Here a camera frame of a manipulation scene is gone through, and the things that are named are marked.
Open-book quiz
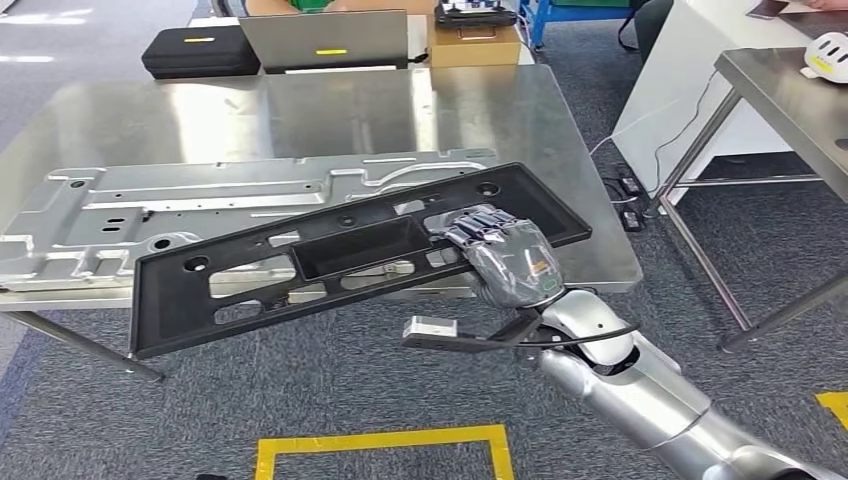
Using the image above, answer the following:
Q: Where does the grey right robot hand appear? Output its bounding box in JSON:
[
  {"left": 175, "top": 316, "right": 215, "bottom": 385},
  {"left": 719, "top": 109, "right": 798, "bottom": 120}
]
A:
[{"left": 440, "top": 206, "right": 568, "bottom": 311}]

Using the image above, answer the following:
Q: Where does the long black plastic panel part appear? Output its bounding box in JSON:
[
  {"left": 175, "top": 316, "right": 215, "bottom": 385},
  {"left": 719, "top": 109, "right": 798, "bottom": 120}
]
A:
[{"left": 127, "top": 162, "right": 594, "bottom": 361}]

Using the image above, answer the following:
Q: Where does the stainless steel workbench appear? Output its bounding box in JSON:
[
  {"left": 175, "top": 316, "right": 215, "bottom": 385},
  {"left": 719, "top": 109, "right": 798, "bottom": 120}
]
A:
[
  {"left": 0, "top": 64, "right": 645, "bottom": 384},
  {"left": 643, "top": 47, "right": 848, "bottom": 354}
]

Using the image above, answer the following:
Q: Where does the blue metal shelf rack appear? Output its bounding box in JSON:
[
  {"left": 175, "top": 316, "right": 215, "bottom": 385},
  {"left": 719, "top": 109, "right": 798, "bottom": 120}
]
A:
[{"left": 518, "top": 0, "right": 641, "bottom": 49}]

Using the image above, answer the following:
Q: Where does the brown cardboard box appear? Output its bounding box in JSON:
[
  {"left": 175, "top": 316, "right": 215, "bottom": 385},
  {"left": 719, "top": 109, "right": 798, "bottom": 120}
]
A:
[{"left": 427, "top": 21, "right": 523, "bottom": 69}]

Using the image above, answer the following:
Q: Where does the yellow floor tape square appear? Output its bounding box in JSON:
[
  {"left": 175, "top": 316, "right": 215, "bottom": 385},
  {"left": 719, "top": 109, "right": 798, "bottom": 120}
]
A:
[
  {"left": 254, "top": 424, "right": 516, "bottom": 480},
  {"left": 814, "top": 390, "right": 848, "bottom": 433}
]

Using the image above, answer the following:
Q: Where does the white desk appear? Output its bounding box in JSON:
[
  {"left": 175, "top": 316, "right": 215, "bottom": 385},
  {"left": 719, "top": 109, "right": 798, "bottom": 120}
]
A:
[{"left": 610, "top": 0, "right": 848, "bottom": 208}]

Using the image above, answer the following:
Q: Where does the black handheld controller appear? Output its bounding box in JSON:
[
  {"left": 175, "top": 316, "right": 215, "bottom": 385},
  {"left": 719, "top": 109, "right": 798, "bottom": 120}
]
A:
[{"left": 433, "top": 0, "right": 519, "bottom": 30}]

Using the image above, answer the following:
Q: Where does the black backpack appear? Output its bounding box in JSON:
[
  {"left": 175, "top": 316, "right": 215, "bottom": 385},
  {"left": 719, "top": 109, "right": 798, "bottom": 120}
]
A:
[{"left": 617, "top": 0, "right": 676, "bottom": 66}]

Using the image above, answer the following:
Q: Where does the grey laptop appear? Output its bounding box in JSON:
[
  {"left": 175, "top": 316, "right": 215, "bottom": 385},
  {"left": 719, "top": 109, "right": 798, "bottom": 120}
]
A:
[{"left": 238, "top": 9, "right": 412, "bottom": 75}]

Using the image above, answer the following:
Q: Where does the dark smartphone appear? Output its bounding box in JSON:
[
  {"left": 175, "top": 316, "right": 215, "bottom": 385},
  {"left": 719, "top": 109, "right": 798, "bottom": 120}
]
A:
[{"left": 747, "top": 0, "right": 791, "bottom": 20}]

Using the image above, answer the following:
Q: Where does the black zip carrying case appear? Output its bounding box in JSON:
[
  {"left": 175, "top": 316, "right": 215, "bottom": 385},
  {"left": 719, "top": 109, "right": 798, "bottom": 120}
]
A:
[{"left": 140, "top": 25, "right": 262, "bottom": 81}]

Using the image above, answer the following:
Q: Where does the white helmet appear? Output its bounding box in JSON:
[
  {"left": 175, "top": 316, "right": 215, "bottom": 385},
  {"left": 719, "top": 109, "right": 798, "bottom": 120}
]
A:
[{"left": 799, "top": 31, "right": 848, "bottom": 85}]

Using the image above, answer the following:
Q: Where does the dark laptop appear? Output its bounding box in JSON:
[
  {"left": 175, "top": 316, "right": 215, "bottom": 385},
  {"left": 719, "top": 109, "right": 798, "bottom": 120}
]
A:
[{"left": 778, "top": 6, "right": 848, "bottom": 41}]

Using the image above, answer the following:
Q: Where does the large silver stamped metal panel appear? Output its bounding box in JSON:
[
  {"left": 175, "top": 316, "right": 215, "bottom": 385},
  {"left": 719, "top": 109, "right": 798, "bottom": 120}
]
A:
[{"left": 0, "top": 148, "right": 501, "bottom": 294}]

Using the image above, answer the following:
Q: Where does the white table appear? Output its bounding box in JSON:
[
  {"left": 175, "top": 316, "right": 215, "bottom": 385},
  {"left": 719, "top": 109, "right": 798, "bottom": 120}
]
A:
[{"left": 187, "top": 13, "right": 537, "bottom": 75}]

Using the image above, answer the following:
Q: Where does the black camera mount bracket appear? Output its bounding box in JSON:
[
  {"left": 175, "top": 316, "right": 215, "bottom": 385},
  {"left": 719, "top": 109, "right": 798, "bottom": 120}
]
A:
[{"left": 400, "top": 309, "right": 545, "bottom": 354}]

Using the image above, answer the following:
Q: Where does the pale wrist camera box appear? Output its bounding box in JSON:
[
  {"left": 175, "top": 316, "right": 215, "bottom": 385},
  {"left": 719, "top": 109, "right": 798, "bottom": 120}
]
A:
[{"left": 402, "top": 315, "right": 460, "bottom": 340}]

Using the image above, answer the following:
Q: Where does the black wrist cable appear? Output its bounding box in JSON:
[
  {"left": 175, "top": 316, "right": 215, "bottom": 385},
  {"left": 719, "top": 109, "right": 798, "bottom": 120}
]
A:
[{"left": 516, "top": 322, "right": 641, "bottom": 351}]

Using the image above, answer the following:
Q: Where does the thin black power cable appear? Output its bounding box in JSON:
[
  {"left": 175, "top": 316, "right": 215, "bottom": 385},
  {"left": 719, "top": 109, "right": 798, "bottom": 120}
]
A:
[{"left": 651, "top": 68, "right": 722, "bottom": 195}]

